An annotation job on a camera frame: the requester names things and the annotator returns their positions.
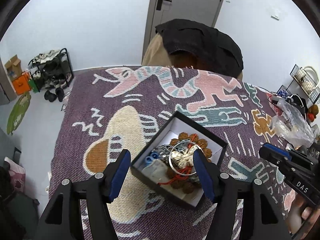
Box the blue beaded flower necklace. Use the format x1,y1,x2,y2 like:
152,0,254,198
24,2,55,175
144,152,161,165

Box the brown wooden bead bracelet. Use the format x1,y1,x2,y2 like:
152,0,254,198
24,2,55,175
164,132,213,194

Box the white gold butterfly brooch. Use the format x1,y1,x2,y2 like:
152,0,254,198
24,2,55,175
171,145,199,170

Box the silver bangle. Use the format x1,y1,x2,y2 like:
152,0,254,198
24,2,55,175
168,140,202,176

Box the black jewelry box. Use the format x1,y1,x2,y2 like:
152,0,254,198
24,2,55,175
131,111,227,209

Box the person's right hand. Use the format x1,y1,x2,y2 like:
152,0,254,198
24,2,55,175
285,194,319,239

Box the clear plastic bag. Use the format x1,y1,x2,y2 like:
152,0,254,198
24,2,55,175
271,99,315,148

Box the patterned purple woven blanket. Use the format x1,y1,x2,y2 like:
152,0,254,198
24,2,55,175
49,66,295,239

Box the black slippers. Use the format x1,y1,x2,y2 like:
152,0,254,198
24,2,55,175
44,88,65,102

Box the beige chair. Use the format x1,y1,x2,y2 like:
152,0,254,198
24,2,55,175
142,34,173,67

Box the green leaf-shaped mat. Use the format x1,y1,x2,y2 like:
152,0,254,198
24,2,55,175
7,92,31,135

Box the black shoe rack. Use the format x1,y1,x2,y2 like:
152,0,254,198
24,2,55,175
27,48,74,93

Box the black jacket on chair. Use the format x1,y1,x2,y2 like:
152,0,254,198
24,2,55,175
155,19,244,78

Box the orange box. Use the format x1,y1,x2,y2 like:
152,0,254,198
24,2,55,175
12,72,31,95

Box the cardboard box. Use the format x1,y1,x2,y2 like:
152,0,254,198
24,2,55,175
4,55,22,81

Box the grey door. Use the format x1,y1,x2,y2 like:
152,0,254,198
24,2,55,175
142,0,223,55

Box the black wire wall basket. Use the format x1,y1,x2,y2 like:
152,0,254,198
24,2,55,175
290,64,319,104

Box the black door handle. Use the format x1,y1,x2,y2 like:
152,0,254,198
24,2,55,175
156,0,172,11

